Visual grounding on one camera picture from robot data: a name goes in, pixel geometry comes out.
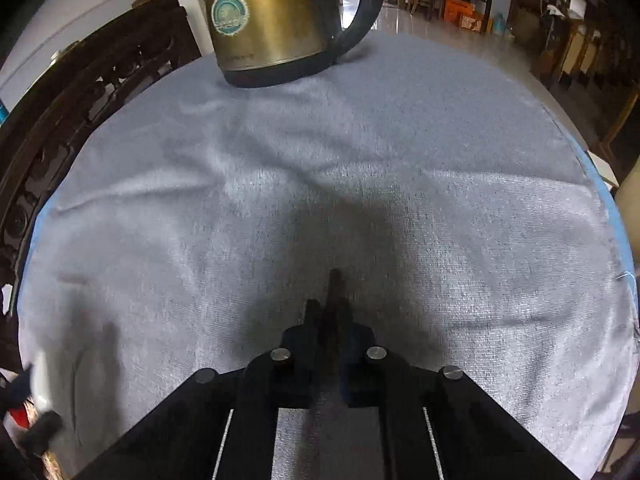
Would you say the bronze electric kettle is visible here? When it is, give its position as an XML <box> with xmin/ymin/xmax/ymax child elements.
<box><xmin>203</xmin><ymin>0</ymin><xmax>387</xmax><ymax>89</ymax></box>

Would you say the blue table cover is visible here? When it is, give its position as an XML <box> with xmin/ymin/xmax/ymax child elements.
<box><xmin>14</xmin><ymin>147</ymin><xmax>640</xmax><ymax>311</ymax></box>

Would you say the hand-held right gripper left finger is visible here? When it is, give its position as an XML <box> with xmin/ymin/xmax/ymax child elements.
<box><xmin>75</xmin><ymin>299</ymin><xmax>325</xmax><ymax>480</ymax></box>

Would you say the grey tablecloth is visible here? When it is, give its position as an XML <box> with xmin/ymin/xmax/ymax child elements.
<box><xmin>16</xmin><ymin>33</ymin><xmax>639</xmax><ymax>480</ymax></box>

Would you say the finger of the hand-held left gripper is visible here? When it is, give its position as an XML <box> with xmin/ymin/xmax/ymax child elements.
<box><xmin>17</xmin><ymin>410</ymin><xmax>64</xmax><ymax>457</ymax></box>

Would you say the carved wooden sideboard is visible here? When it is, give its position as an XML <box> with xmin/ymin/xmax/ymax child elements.
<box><xmin>0</xmin><ymin>0</ymin><xmax>202</xmax><ymax>317</ymax></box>

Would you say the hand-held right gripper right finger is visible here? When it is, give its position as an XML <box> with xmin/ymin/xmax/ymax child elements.
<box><xmin>336</xmin><ymin>299</ymin><xmax>572</xmax><ymax>480</ymax></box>

